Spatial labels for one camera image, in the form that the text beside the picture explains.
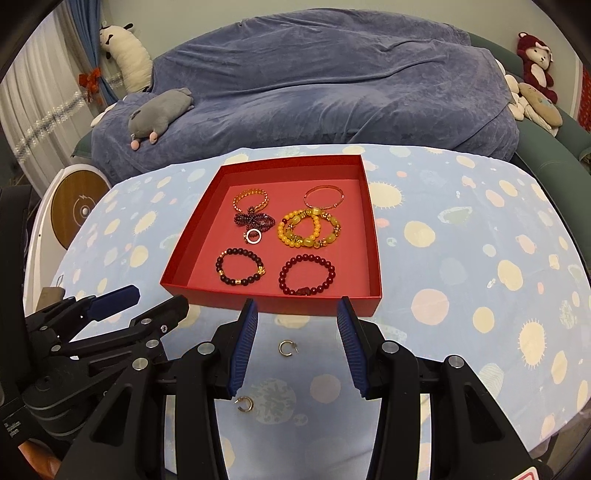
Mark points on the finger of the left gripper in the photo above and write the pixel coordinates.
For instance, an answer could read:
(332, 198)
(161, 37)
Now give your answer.
(69, 316)
(134, 327)

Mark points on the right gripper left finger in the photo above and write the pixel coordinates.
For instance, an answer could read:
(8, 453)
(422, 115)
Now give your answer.
(211, 371)

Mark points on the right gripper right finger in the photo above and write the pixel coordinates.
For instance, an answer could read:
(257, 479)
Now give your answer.
(471, 438)

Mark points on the gold hoop earring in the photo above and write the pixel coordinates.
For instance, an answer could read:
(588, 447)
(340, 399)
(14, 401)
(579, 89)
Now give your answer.
(245, 404)
(287, 348)

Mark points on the gold ring red stone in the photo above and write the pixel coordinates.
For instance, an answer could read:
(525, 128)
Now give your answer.
(253, 236)

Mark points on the purple garnet bead strand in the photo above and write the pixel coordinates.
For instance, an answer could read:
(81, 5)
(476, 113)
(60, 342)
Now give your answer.
(253, 218)

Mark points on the gold chain bangle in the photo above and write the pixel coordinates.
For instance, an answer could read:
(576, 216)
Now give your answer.
(250, 201)

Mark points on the rose gold thin bangle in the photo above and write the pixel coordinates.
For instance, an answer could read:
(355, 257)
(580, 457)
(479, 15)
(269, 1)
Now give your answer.
(325, 197)

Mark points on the brown paper bag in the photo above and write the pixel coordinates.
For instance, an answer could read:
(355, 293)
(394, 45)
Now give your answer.
(49, 296)

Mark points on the round wooden white device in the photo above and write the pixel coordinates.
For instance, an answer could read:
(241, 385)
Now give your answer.
(64, 208)

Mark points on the blue planet print sheet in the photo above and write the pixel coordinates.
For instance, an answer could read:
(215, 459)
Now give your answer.
(475, 262)

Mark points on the red cardboard box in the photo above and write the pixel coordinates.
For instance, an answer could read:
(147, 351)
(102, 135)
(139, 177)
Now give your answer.
(212, 265)

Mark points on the grey mouse plush toy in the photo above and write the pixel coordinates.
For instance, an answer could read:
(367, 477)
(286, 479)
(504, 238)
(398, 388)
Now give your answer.
(151, 120)

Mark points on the red bow curtain tie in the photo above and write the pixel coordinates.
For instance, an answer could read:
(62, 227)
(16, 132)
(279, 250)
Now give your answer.
(90, 83)

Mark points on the white sheep plush toy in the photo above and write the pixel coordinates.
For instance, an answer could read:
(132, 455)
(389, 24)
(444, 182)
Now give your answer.
(134, 62)

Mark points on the dark blue velvet blanket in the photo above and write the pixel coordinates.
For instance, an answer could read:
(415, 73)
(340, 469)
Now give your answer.
(323, 76)

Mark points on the beige cookie plush toy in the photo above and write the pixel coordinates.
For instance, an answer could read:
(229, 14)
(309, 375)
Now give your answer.
(529, 103)

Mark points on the red monkey plush toy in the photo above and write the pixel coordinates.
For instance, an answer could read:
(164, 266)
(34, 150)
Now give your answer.
(537, 58)

